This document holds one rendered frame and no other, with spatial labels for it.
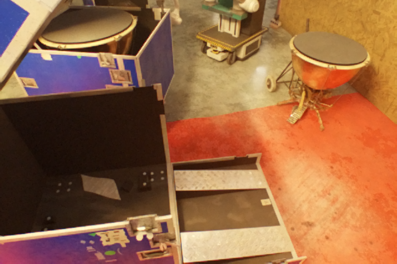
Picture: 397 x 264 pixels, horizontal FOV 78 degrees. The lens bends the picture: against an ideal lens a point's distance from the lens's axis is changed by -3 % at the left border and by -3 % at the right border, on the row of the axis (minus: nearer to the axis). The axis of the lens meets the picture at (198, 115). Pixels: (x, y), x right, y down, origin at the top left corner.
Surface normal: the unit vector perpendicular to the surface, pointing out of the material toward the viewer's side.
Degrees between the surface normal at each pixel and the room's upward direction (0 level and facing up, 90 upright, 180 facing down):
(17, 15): 90
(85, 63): 90
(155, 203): 0
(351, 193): 0
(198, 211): 2
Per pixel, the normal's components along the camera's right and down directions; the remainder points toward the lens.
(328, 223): 0.00, -0.75
